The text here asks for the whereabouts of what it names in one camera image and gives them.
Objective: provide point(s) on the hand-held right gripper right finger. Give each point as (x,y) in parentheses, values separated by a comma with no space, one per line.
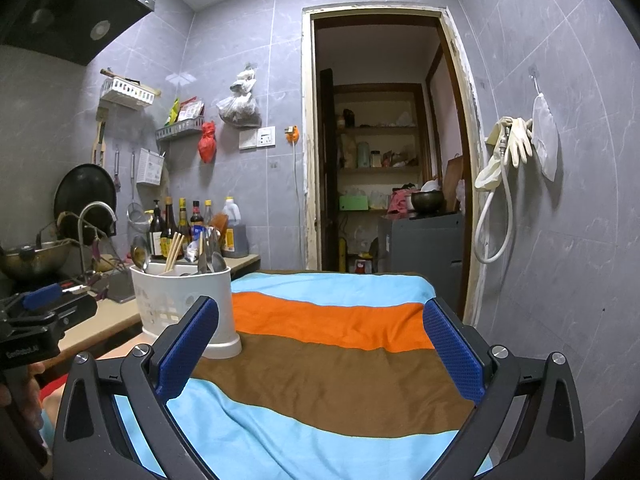
(452,355)

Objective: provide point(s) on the white hanging caddy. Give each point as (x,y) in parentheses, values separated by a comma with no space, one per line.
(149,167)

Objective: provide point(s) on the red cloth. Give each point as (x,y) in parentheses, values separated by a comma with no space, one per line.
(399,202)

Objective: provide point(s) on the dried branch purple buds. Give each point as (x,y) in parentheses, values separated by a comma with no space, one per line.
(95,250)

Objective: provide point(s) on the steel sink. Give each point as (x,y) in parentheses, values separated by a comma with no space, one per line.
(120,287)

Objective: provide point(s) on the white mesh bag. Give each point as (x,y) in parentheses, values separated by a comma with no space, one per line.
(545,135)

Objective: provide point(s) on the white wall switch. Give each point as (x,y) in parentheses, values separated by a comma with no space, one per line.
(248,139)

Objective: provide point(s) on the dark pump bottle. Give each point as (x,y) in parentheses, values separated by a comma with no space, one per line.
(156,237)

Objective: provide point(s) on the wooden door frame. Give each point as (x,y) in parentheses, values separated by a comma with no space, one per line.
(310,160)

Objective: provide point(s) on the black range hood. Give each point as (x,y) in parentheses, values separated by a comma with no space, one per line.
(60,10)

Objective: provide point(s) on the chrome faucet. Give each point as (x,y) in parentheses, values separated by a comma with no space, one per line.
(97,206)

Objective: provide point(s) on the blue white bag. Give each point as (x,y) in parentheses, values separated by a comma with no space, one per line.
(192,252)

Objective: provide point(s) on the beige kitchen counter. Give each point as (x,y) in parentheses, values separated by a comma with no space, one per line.
(100,320)

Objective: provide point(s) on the green box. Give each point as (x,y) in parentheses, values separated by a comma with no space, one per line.
(354,202)

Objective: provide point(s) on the green bottle yellow cap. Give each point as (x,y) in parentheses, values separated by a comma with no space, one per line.
(148,216)

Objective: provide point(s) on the wooden shelf unit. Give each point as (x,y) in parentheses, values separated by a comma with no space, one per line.
(377,130)

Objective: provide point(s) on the cream rubber glove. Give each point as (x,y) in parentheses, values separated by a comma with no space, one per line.
(520,140)
(487,170)

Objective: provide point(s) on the metal strainer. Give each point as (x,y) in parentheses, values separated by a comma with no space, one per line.
(135,220)

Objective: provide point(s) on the red plastic bag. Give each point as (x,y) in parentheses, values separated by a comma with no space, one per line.
(207,145)

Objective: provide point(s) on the black pot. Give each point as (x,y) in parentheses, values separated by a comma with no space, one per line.
(427,201)

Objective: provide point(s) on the white plastic utensil basket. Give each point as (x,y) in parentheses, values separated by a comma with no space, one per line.
(220,310)

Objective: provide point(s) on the striped blanket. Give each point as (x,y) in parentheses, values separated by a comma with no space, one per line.
(325,360)

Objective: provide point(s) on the orange wall hook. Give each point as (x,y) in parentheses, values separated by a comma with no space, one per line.
(291,134)

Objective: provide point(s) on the clear bottle yellow cap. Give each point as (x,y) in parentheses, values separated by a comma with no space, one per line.
(208,210)

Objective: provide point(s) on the person's left hand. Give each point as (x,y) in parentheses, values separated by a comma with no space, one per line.
(32,395)

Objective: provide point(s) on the gold spoon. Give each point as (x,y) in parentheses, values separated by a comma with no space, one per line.
(139,255)

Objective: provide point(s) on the grey cabinet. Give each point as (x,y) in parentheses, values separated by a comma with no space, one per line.
(420,245)

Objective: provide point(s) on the wooden chopstick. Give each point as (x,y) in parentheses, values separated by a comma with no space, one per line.
(169,257)
(176,252)
(179,255)
(172,255)

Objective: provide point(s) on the sauce bottle red neck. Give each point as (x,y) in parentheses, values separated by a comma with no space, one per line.
(196,215)

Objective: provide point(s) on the metal wall shelf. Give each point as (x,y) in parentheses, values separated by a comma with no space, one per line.
(180,128)

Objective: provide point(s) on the white wall basket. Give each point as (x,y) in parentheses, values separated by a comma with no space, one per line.
(125,92)

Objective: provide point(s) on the tall dark sauce bottle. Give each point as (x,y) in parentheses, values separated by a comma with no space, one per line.
(170,222)

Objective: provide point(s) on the wooden cutting board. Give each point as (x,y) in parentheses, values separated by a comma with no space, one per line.
(452,180)

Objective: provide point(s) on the sauce bottle yellow cap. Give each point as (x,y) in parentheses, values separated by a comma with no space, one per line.
(184,220)

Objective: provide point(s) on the green seasoning packet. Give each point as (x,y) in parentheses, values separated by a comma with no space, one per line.
(173,112)

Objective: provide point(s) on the metal tongs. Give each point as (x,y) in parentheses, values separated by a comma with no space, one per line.
(117,170)

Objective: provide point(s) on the storage jar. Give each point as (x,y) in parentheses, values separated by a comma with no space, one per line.
(362,155)

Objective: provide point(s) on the red seasoning packets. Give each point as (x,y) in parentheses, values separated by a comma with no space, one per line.
(191,109)

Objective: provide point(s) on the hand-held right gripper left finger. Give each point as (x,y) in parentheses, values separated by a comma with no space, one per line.
(187,350)

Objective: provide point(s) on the clear plastic bag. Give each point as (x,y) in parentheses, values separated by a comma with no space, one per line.
(240,110)

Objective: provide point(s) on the cooking oil jug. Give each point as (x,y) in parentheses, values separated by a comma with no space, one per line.
(232,230)

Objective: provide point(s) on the brown spice bag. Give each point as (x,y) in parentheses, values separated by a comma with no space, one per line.
(220,222)

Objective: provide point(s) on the wooden spatula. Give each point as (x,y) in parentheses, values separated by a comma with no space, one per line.
(100,140)

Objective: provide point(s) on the black wok pan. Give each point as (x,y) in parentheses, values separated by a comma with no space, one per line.
(82,185)

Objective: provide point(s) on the white wall socket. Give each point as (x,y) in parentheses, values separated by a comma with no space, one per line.
(266,137)

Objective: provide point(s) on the metal wok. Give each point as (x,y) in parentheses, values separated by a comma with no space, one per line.
(30,260)

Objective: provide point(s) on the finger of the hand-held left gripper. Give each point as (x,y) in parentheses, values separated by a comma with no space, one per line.
(75,309)
(42,296)

